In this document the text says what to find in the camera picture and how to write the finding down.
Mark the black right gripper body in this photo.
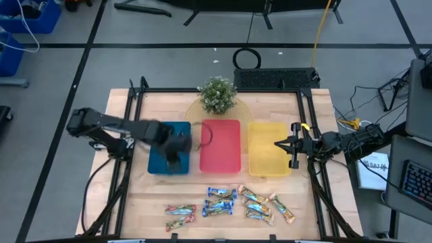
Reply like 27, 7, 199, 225
289, 121, 320, 170

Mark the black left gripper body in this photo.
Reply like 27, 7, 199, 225
157, 123, 194, 161

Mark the orange wrapper granola bar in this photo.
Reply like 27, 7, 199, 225
238, 184, 269, 206
244, 207, 275, 226
241, 197, 272, 216
268, 192, 297, 225

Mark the blue plastic tray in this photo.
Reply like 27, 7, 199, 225
147, 120, 192, 176

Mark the yellow plastic tray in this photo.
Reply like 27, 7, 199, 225
247, 121, 292, 178

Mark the round woven yellow placemat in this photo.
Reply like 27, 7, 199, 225
184, 96, 254, 155

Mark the red plastic tray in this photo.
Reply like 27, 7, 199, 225
198, 118, 242, 175

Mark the yellow power plug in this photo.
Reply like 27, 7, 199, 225
338, 117, 361, 131

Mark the black perforated computer case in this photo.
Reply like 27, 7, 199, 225
233, 67, 321, 90

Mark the small green potted plant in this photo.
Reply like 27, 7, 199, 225
196, 75, 238, 115

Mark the white printed booklet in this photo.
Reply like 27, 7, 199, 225
356, 151, 390, 192

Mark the grey desk with keyboard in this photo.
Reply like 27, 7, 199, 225
384, 134, 432, 225

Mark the black tripod stand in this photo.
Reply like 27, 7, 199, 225
377, 69, 411, 112

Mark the black backlit keyboard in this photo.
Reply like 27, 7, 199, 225
400, 159, 432, 211

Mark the grey desk top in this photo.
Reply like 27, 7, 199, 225
404, 59, 432, 142

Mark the black stand leg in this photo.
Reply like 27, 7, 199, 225
113, 2, 172, 18

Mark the black device on desk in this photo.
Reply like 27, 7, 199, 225
420, 50, 432, 90

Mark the black stand base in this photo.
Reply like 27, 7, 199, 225
158, 0, 344, 30

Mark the grey metal foot bar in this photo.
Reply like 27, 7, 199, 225
0, 78, 30, 88

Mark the large blue storage bin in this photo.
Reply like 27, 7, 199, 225
0, 0, 62, 34

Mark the small blue storage bin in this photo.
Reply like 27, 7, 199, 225
0, 32, 25, 78

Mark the black floor cables tangle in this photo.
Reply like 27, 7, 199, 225
332, 67, 411, 126

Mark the black metal table frame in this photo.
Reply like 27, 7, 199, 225
80, 76, 364, 242

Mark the black left arm floor cable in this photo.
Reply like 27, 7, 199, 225
81, 157, 114, 234

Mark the black coiled cable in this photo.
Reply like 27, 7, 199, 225
232, 47, 263, 70

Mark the yellow extension cable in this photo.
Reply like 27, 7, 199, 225
310, 0, 333, 68

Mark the white cable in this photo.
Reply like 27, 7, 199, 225
0, 0, 41, 54

